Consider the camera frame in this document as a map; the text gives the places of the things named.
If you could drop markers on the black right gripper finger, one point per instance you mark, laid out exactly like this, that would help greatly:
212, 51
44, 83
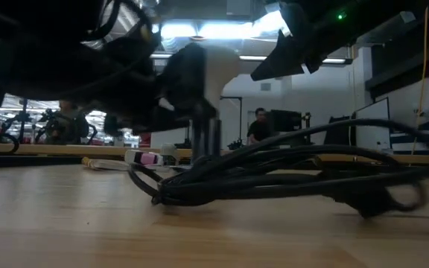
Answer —
281, 59

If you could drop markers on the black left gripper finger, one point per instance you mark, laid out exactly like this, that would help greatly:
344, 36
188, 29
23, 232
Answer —
188, 82

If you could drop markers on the white reflector lightbulb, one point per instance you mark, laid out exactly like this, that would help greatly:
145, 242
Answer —
223, 70

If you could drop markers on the long ceiling light bar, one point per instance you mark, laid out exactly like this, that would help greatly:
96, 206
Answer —
333, 60

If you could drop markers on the person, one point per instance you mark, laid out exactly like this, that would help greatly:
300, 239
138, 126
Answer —
67, 123
259, 130

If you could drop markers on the black monitor cart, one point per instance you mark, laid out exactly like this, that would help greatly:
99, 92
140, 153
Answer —
285, 121

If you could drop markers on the brown paper notebook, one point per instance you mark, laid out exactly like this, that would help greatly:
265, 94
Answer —
103, 164

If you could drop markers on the black upright panel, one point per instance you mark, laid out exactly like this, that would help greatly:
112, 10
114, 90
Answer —
339, 128

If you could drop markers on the white panel board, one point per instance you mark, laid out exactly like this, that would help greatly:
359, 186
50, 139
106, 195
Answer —
372, 111

